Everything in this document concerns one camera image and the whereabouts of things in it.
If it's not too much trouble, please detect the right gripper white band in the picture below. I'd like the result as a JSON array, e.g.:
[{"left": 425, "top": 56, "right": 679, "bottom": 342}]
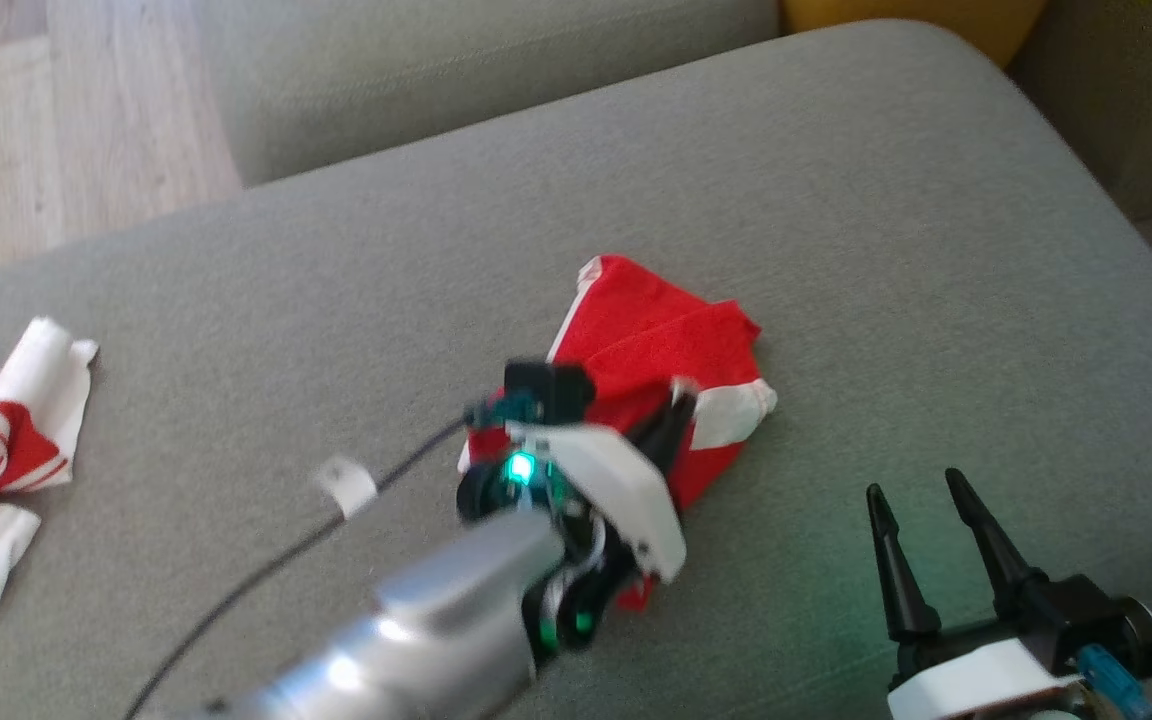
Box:
[{"left": 865, "top": 466, "right": 1089, "bottom": 720}]

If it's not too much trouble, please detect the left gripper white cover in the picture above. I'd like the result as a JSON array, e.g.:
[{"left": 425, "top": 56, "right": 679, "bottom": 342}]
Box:
[{"left": 456, "top": 380, "right": 702, "bottom": 657}]

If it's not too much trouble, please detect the red garment white trim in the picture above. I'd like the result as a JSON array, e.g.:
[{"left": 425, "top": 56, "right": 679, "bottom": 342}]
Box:
[{"left": 456, "top": 255, "right": 778, "bottom": 613}]

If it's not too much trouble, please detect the large grey sofa seat cushion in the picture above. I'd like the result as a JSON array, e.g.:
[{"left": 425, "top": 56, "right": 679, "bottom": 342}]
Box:
[{"left": 0, "top": 18, "right": 1152, "bottom": 720}]

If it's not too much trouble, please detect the small grey sofa cushion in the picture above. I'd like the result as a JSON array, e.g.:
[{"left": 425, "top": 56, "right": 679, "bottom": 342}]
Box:
[{"left": 200, "top": 0, "right": 783, "bottom": 188}]

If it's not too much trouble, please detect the yellow pillow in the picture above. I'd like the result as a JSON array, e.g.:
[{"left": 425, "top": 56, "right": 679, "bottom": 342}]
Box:
[{"left": 781, "top": 0, "right": 1049, "bottom": 68}]

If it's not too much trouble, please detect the teal cable connector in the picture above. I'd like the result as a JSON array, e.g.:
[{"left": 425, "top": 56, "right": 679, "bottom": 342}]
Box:
[{"left": 1076, "top": 644, "right": 1152, "bottom": 720}]

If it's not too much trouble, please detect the white cable tag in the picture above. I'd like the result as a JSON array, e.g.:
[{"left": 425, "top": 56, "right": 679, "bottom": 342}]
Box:
[{"left": 314, "top": 455, "right": 379, "bottom": 520}]

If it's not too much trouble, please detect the thin black cable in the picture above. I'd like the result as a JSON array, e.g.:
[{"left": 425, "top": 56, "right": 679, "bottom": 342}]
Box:
[{"left": 120, "top": 418, "right": 469, "bottom": 720}]

